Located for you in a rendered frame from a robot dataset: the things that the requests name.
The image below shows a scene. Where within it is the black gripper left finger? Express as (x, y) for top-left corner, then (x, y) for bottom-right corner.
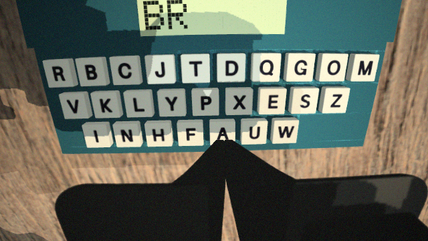
(55, 140), (226, 241)

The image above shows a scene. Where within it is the teal keyboard panel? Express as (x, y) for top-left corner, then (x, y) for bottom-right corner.
(16, 0), (402, 154)

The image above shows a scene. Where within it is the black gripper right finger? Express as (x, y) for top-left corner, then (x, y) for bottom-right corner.
(224, 139), (428, 241)

